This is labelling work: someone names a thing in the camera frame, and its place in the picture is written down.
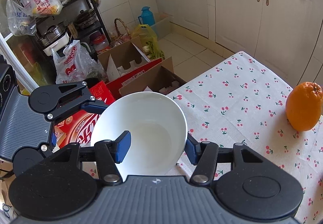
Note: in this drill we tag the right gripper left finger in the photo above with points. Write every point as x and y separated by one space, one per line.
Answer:
108 153

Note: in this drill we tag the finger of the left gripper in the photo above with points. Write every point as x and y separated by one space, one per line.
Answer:
86 103
72 153

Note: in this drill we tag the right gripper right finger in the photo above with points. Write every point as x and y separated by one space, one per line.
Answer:
203 155

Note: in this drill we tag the white bowl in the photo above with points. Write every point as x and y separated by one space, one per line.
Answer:
158 129

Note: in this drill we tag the red snack box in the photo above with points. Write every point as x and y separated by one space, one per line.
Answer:
79 126

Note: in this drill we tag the cardboard box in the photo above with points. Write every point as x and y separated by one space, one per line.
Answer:
122 59

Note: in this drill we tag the cherry print tablecloth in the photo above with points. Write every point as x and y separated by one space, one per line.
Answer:
241 100

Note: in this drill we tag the wicker basket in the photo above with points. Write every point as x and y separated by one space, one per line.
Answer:
122 34

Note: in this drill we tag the black metal shelf rack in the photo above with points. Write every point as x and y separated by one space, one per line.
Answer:
28 49

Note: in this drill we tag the yellow plastic bag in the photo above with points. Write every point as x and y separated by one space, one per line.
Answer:
149 42

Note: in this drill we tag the blue thermos jug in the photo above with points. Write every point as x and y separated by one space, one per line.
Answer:
146 16

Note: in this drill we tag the bumpy orange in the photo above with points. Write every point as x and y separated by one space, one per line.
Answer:
303 106

